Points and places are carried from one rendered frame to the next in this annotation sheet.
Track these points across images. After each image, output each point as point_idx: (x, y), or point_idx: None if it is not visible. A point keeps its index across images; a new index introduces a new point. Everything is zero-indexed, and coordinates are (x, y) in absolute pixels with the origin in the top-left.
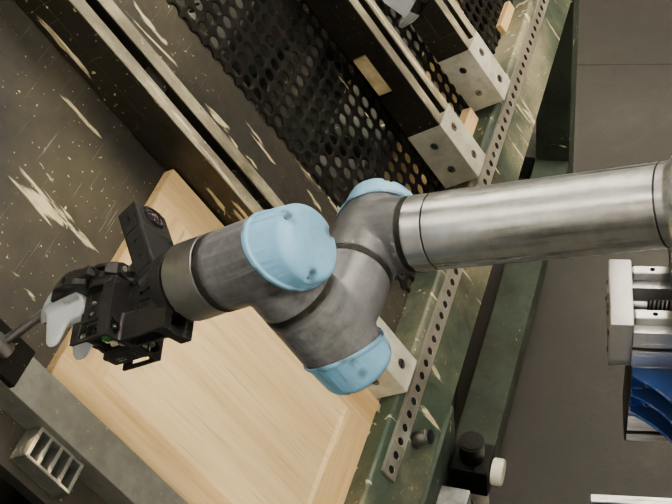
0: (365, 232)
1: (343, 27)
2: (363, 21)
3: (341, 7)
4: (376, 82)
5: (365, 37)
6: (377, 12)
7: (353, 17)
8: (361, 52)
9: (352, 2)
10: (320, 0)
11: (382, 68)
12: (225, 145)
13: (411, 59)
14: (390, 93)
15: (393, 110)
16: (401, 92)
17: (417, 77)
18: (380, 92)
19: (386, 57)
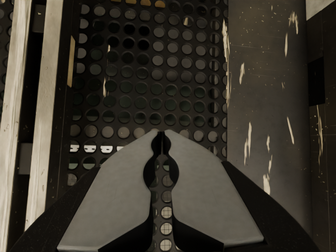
0: None
1: (64, 124)
2: (53, 117)
3: (56, 147)
4: (71, 52)
5: (60, 99)
6: (14, 103)
7: (56, 128)
8: (67, 89)
9: (47, 145)
10: (62, 165)
11: (66, 57)
12: None
13: (22, 25)
14: (71, 32)
15: (77, 18)
16: (68, 21)
17: (34, 6)
18: (73, 42)
19: (60, 63)
